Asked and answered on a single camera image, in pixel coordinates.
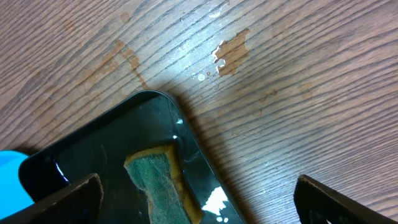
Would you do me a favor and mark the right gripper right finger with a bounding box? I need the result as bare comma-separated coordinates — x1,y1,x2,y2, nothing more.
294,175,397,224

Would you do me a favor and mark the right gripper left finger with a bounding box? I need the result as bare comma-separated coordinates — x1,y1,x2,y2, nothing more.
1,173,104,224

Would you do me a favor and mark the yellow green sponge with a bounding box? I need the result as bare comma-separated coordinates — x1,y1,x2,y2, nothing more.
124,145,203,224

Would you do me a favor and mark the teal plastic tray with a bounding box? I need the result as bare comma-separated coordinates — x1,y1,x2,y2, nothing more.
0,151,34,219

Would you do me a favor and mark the black water tray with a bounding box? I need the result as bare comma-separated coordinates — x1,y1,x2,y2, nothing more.
19,90,246,223

